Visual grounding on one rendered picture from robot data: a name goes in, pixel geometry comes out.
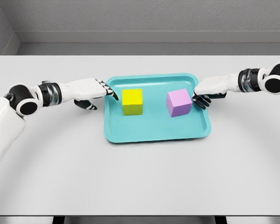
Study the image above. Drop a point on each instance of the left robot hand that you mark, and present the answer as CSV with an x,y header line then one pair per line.
x,y
90,88

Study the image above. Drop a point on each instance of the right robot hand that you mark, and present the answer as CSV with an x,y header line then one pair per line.
x,y
207,86

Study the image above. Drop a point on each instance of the pink cube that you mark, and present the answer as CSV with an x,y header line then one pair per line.
x,y
179,102

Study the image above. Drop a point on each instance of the yellow cube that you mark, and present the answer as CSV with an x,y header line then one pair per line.
x,y
132,101

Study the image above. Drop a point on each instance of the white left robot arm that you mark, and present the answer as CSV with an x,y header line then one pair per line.
x,y
4,121

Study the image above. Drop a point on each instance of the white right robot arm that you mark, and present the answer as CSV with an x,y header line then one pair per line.
x,y
251,80

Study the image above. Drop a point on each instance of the teal rectangular tray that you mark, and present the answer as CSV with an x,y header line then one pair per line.
x,y
157,121

